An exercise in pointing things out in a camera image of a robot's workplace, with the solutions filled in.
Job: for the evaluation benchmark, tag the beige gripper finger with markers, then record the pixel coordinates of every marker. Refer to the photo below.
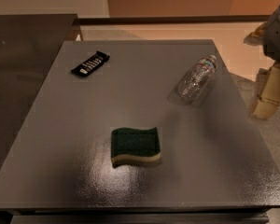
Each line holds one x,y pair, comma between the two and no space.
255,38
266,99

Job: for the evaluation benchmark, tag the green and yellow sponge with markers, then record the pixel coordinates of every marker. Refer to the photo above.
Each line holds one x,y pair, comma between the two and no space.
131,146

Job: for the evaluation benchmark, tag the clear plastic water bottle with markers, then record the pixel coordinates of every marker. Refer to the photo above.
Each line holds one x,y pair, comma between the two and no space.
192,84

